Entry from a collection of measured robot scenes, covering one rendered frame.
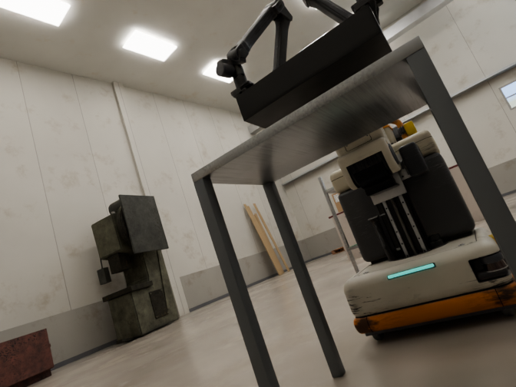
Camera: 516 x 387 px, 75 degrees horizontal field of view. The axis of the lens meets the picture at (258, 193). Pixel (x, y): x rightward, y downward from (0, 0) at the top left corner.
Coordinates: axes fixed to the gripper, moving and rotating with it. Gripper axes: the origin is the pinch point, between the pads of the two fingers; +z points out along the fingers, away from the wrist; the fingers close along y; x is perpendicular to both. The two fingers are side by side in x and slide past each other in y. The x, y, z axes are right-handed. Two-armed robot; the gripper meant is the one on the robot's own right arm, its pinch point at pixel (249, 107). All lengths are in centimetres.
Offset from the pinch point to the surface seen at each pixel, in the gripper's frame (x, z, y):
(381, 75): -40, 34, 54
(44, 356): 134, 82, -522
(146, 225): 336, -93, -478
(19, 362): 102, 78, -519
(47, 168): 244, -278, -623
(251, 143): -41, 33, 17
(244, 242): 780, -39, -570
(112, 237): 284, -85, -518
